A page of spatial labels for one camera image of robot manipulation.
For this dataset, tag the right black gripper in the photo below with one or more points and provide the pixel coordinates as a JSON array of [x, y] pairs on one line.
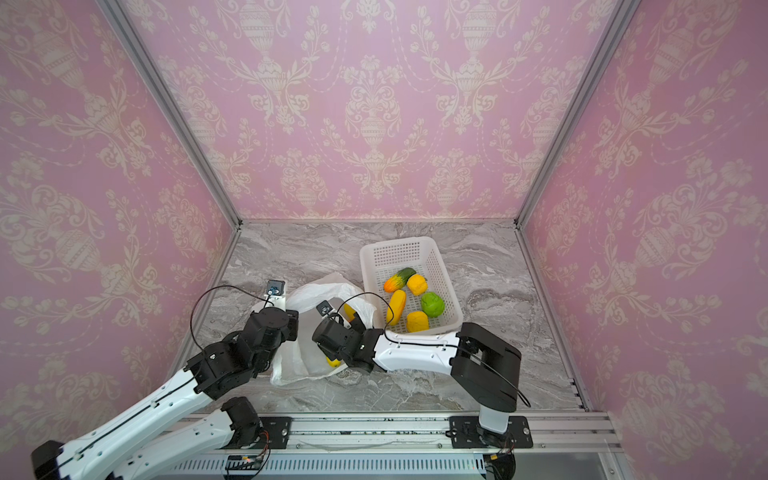
[[330, 346]]

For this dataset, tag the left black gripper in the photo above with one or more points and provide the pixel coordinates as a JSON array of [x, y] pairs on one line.
[[293, 324]]

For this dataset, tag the long yellow banana toy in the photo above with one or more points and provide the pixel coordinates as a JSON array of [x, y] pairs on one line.
[[396, 306]]

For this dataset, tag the white plastic mesh basket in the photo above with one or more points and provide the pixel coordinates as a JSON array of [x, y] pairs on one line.
[[379, 261]]

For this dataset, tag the yellow lemon fruit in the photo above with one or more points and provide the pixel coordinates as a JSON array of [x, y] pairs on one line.
[[417, 284]]

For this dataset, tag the green fruit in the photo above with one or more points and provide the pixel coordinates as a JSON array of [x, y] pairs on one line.
[[432, 304]]

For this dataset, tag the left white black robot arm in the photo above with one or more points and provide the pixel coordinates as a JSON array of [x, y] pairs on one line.
[[134, 445]]

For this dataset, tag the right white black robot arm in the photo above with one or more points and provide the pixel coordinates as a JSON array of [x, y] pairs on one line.
[[485, 366]]

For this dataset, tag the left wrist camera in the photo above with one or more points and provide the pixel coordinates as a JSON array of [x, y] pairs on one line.
[[275, 294]]

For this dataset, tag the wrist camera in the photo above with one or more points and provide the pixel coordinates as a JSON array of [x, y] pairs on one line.
[[275, 294], [328, 312]]

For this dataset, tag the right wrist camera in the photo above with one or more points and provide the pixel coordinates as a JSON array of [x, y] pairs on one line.
[[328, 312]]

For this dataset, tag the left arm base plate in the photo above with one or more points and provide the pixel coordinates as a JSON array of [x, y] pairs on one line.
[[275, 432]]

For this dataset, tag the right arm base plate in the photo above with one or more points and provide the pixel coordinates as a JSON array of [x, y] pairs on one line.
[[465, 432]]

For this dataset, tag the aluminium front rail frame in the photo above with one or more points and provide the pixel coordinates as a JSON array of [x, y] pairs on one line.
[[567, 445]]

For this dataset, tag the left aluminium corner post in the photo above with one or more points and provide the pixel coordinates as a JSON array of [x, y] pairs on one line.
[[117, 17]]

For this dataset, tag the aluminium corner post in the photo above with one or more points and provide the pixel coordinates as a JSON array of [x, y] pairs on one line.
[[616, 27], [117, 17]]

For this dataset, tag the right aluminium corner post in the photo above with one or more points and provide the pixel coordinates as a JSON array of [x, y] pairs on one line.
[[616, 27]]

